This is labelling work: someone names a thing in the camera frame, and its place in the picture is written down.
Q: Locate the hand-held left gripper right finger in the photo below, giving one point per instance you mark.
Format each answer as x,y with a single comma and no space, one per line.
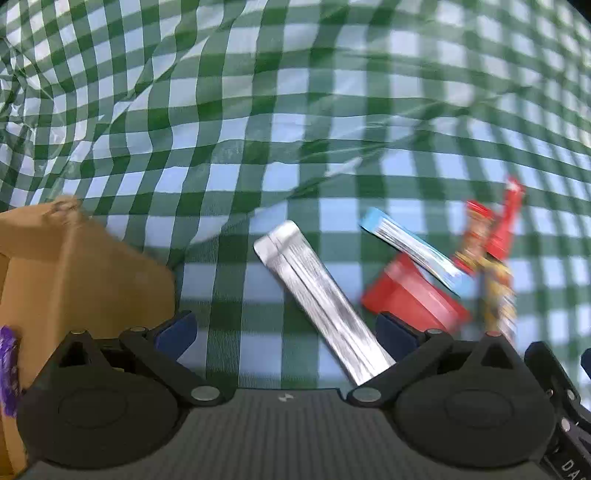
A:
395,336

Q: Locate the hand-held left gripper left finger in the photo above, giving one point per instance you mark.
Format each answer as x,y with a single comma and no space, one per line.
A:
178,333

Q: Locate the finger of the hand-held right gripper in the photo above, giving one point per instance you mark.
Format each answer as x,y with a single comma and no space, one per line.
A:
551,374

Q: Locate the blue white stick packet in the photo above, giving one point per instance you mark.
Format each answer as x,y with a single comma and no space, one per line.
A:
415,249

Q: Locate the silver snack packet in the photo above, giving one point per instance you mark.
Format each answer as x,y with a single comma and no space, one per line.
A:
314,295

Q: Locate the brown cardboard box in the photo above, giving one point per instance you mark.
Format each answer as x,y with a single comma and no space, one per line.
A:
92,286

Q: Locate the red gold candy packet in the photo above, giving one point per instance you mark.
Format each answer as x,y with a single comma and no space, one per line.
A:
480,249

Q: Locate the narrow red snack packet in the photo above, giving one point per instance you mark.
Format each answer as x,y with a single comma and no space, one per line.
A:
510,212

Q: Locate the purple chocolate bar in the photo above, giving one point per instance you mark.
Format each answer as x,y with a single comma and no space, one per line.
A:
8,369

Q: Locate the green checked cloth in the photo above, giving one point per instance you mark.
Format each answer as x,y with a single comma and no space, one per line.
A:
277,92

